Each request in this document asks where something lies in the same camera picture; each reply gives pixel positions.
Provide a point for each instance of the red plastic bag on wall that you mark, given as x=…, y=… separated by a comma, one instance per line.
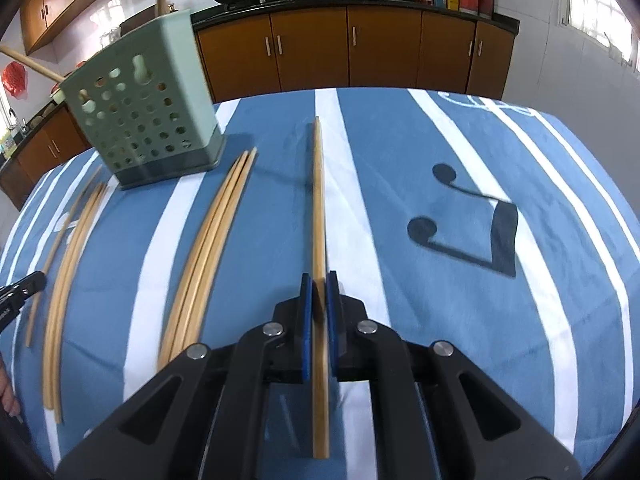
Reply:
x=14, y=77

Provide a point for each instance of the green perforated utensil holder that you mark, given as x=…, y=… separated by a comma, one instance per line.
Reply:
x=150, y=110

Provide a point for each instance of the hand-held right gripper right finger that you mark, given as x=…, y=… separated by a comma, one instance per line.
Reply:
x=332, y=325

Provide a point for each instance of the person's left hand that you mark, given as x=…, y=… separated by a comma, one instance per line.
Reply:
x=6, y=385

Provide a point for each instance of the brown sink-side base cabinets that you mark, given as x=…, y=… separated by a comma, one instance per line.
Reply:
x=50, y=145

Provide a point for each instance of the metal sink faucet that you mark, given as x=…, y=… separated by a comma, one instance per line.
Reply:
x=15, y=120

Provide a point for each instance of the blue striped music-note tablecloth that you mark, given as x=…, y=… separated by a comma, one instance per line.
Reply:
x=400, y=185

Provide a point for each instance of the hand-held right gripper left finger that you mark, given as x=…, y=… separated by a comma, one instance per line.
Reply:
x=305, y=320

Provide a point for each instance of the window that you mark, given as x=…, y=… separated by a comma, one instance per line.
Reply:
x=600, y=10

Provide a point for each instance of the black kitchen countertop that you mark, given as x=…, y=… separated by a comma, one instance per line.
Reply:
x=500, y=22

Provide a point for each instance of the brown wooden base cabinets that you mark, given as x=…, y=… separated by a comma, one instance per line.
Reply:
x=385, y=45

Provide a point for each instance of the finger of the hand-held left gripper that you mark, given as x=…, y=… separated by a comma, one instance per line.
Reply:
x=25, y=287

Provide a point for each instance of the green basin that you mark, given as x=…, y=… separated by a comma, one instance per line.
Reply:
x=57, y=95

